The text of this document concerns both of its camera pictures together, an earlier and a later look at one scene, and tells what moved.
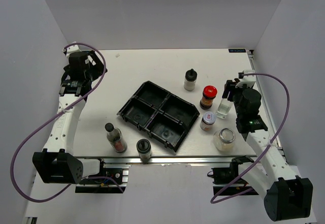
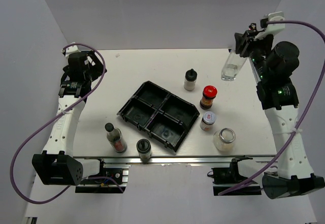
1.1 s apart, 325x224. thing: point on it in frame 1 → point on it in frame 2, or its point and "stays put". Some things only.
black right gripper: (228, 87) → (243, 42)
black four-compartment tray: (162, 115) stays put
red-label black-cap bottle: (116, 138) stays put
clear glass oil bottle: (224, 108) → (232, 66)
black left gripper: (98, 68) stays put
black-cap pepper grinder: (143, 147) stays put
